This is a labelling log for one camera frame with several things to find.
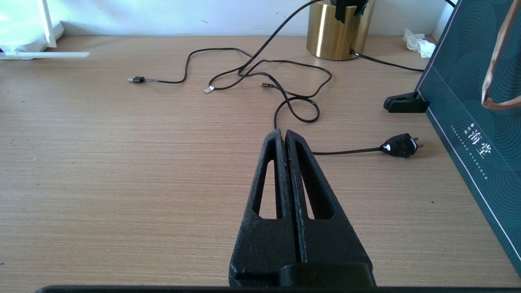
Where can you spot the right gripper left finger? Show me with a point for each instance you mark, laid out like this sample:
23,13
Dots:
260,244

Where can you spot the black object in gold holder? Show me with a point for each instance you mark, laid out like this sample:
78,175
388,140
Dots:
346,8

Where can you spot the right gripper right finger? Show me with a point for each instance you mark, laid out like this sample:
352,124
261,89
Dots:
329,240

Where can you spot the crumpled white tissue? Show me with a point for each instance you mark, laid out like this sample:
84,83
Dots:
417,42

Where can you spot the black power adapter plug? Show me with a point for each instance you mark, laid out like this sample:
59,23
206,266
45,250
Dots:
401,145

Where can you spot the gold metal cylinder holder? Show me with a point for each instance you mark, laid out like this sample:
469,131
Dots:
336,36

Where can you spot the black plastic clip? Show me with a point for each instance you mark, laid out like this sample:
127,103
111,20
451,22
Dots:
405,103

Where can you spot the dark green paper bag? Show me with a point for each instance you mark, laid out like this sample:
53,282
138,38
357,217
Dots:
468,106

